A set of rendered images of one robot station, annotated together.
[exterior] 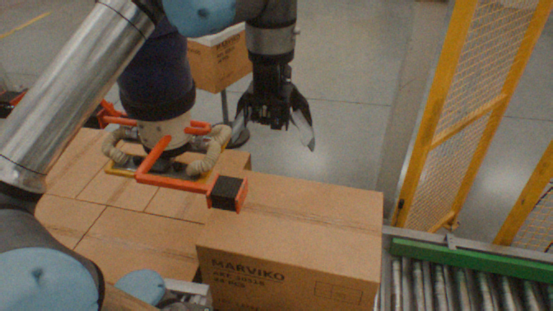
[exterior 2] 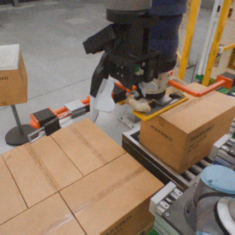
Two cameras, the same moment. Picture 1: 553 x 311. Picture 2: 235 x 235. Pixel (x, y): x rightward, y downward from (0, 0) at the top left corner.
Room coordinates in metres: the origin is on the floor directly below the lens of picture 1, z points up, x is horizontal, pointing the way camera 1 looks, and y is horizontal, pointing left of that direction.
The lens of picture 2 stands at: (0.49, 1.31, 1.79)
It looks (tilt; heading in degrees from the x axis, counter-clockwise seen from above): 37 degrees down; 309
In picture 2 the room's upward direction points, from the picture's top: straight up
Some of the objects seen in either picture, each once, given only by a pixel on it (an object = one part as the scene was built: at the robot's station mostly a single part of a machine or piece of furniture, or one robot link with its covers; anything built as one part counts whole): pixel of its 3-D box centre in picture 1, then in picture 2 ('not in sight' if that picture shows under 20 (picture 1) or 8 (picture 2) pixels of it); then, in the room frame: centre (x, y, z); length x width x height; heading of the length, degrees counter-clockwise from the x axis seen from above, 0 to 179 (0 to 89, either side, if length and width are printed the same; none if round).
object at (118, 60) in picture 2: not in sight; (129, 49); (0.71, 0.99, 1.66); 0.09 x 0.08 x 0.12; 170
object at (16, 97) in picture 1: (11, 101); (44, 118); (1.16, 0.93, 1.27); 0.08 x 0.07 x 0.05; 77
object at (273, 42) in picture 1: (272, 35); not in sight; (0.55, 0.00, 1.74); 0.08 x 0.08 x 0.05
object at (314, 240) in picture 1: (293, 251); (186, 125); (0.90, -0.08, 0.75); 0.60 x 0.40 x 0.40; 76
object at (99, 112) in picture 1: (97, 114); (114, 93); (1.07, 0.59, 1.27); 0.10 x 0.08 x 0.06; 167
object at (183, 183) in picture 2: not in sight; (152, 158); (0.99, 0.24, 0.58); 0.70 x 0.03 x 0.06; 167
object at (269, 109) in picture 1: (270, 86); not in sight; (0.54, 0.00, 1.66); 0.09 x 0.08 x 0.12; 170
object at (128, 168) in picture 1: (157, 166); (162, 102); (0.92, 0.37, 1.17); 0.34 x 0.10 x 0.05; 77
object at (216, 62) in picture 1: (219, 47); (2, 74); (2.71, 0.40, 0.82); 0.60 x 0.40 x 0.40; 146
